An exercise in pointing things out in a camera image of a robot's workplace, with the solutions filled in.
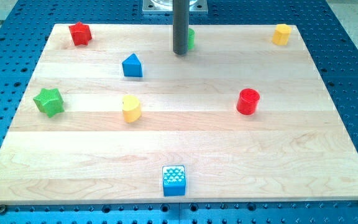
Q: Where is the blue cube block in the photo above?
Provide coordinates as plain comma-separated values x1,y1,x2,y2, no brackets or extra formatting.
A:
162,166,186,197

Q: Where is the yellow half-round block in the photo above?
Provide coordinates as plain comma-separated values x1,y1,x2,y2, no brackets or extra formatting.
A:
122,95,142,123

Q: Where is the light wooden board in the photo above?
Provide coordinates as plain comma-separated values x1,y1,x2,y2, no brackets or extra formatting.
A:
0,24,358,205

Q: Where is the blue triangle block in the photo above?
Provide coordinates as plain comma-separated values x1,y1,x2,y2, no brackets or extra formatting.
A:
122,54,143,78

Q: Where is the red cylinder block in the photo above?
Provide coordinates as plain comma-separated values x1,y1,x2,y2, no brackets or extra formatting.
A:
236,88,260,115

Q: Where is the green cylinder block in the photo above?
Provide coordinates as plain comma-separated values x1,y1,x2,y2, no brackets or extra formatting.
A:
188,28,195,50

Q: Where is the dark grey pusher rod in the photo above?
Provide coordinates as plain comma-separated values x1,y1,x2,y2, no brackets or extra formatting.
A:
173,0,190,55

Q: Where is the red star block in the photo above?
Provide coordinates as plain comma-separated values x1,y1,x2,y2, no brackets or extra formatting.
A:
68,22,92,46

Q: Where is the yellow hexagon block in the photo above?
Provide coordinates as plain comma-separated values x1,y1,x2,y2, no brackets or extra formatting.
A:
272,24,291,45

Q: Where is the green star block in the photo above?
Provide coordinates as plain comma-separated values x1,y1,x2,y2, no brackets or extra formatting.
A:
33,88,65,118

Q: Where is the blue perforated metal table plate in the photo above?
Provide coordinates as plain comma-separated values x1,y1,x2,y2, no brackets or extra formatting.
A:
0,1,358,223

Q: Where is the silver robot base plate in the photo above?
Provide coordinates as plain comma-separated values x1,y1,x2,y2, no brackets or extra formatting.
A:
142,0,208,15

